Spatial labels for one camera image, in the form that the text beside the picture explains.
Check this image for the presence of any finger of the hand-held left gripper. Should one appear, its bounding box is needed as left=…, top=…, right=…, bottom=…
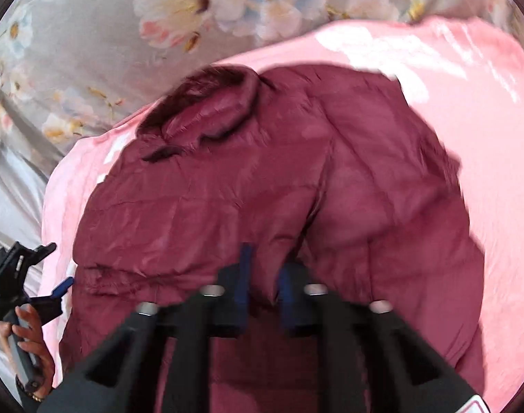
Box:
left=21, top=242, right=57, bottom=268
left=29, top=276, right=76, bottom=324

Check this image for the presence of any pink printed blanket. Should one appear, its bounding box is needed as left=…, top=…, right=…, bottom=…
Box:
left=40, top=15, right=524, bottom=413

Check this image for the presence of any person's left forearm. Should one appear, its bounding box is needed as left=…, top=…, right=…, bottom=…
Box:
left=13, top=373, right=56, bottom=413

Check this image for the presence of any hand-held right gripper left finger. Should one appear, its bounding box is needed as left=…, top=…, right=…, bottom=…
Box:
left=42, top=243, right=255, bottom=413

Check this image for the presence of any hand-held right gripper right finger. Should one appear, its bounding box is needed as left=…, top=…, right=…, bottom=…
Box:
left=278, top=262, right=479, bottom=413

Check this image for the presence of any grey floral bedsheet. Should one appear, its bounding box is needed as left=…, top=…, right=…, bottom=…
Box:
left=0, top=0, right=524, bottom=345

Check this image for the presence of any maroon puffer jacket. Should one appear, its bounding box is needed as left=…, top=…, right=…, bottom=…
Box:
left=57, top=64, right=486, bottom=413

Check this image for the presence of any person's left hand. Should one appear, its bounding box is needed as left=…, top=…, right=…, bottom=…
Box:
left=0, top=305, right=56, bottom=393

